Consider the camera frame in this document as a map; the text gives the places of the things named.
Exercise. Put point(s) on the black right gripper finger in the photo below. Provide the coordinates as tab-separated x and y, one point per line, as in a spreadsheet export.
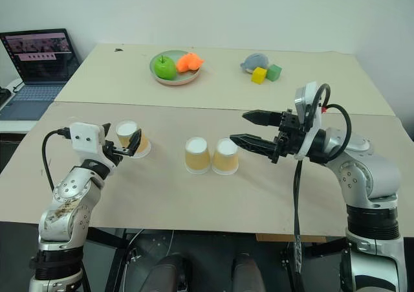
255	144
263	118

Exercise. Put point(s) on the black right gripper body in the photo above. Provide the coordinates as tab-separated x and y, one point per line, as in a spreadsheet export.
289	133

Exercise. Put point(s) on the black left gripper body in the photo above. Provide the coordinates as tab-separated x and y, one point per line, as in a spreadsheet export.
113	151

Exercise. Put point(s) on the tan paper cup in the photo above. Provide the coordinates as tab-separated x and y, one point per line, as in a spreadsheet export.
146	145
224	162
197	159

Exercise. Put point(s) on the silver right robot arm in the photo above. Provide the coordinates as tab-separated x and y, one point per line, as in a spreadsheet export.
368	175

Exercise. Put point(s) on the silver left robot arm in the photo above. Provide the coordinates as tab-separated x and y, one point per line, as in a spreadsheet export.
69	188

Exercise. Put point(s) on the yellow cube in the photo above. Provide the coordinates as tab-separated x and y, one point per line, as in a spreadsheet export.
258	75

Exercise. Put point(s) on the green cube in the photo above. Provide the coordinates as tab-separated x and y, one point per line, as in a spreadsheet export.
274	73

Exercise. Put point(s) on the blue grey plush toy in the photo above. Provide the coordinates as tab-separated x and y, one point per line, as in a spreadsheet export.
255	60

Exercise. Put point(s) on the green toy apple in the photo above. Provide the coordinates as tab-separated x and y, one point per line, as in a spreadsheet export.
165	68

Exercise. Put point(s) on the pale green plate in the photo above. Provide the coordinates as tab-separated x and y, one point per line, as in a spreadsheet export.
189	77

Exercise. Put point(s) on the orange plush toy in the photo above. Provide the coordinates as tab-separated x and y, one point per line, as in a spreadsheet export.
188	62

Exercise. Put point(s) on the grey open laptop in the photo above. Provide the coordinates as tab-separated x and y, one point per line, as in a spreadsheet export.
42	62

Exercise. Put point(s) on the black device beside laptop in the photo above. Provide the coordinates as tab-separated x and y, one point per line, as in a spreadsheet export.
3	97

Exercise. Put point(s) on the dark rounded shape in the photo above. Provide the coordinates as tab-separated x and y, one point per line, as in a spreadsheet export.
247	272
166	272

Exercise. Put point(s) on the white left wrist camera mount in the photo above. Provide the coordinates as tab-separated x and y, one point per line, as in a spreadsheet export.
84	136

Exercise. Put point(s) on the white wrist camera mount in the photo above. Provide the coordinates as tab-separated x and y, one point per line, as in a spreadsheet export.
303	101
84	136

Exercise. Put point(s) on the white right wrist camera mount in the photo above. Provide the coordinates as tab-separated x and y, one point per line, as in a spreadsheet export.
303	101

